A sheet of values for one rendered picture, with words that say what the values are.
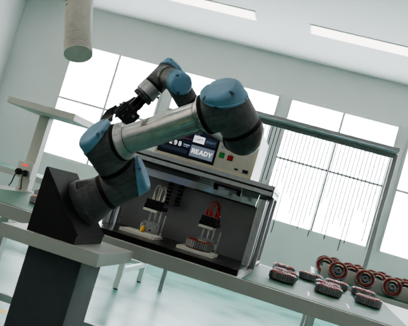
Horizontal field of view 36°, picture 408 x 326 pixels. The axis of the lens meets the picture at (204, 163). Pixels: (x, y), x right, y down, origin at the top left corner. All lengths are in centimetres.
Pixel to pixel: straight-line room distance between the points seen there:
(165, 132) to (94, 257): 40
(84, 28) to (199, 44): 584
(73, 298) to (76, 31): 204
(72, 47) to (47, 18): 664
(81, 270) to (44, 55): 830
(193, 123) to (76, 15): 211
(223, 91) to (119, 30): 817
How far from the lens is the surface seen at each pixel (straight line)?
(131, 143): 182
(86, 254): 184
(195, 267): 229
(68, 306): 195
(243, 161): 267
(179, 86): 202
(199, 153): 270
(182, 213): 282
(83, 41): 364
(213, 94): 167
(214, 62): 934
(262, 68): 923
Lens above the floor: 98
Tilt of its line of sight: 3 degrees up
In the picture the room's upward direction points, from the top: 17 degrees clockwise
